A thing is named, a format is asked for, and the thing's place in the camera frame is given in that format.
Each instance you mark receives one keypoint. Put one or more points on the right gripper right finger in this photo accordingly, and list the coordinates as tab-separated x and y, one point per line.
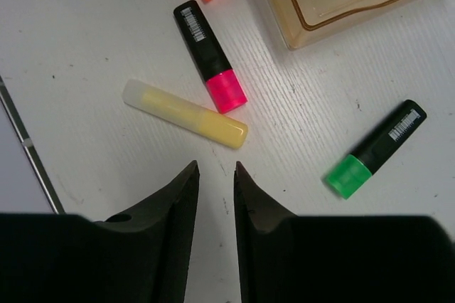
284	257

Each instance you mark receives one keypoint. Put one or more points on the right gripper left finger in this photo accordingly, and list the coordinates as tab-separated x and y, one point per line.
138	255

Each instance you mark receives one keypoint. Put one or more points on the pink capped black highlighter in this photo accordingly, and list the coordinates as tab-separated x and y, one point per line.
210	59

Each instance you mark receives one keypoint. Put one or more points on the green capped black highlighter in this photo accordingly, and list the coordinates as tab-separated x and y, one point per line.
371	153

